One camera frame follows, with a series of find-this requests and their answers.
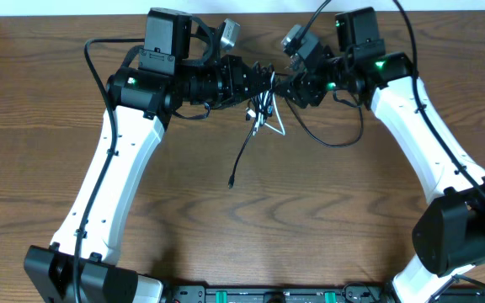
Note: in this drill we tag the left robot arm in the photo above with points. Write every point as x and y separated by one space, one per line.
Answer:
179 60

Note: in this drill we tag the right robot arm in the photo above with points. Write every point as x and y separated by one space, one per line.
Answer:
449 237

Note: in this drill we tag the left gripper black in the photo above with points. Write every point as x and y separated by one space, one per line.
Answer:
237 82

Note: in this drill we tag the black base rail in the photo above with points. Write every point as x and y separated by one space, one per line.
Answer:
201 294

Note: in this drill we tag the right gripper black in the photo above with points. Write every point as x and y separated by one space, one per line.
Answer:
301 86

